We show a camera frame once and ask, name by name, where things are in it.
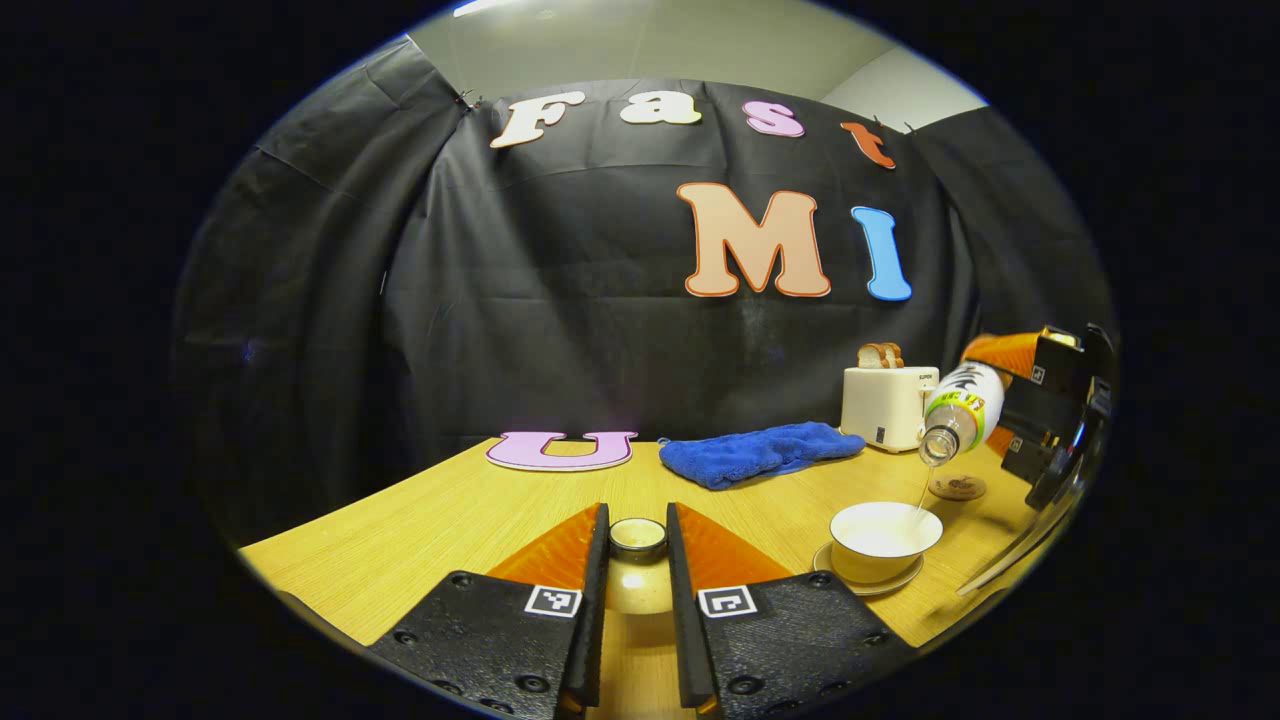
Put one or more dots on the blue towel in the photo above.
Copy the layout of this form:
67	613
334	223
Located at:
760	452

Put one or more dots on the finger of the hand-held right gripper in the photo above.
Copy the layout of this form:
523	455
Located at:
1030	440
1055	365

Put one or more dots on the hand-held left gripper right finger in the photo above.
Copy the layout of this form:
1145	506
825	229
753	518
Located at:
682	620

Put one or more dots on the clear plastic water bottle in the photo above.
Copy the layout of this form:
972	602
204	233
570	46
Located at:
965	405

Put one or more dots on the cream ceramic teacup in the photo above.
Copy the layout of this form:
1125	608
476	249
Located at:
880	545

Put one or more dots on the round wooden coaster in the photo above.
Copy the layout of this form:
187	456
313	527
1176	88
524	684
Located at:
958	488

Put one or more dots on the pink letter cutout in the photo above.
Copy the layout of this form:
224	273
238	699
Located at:
560	455

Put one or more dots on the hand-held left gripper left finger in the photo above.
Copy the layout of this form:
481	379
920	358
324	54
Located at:
598	600

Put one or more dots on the white toaster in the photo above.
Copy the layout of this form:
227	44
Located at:
885	410

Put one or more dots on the black backdrop cloth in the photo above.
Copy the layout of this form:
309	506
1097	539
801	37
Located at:
550	320

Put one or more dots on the cream ceramic saucer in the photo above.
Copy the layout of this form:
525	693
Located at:
870	588

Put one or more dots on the toast slice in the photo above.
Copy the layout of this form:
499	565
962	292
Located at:
870	356
895	355

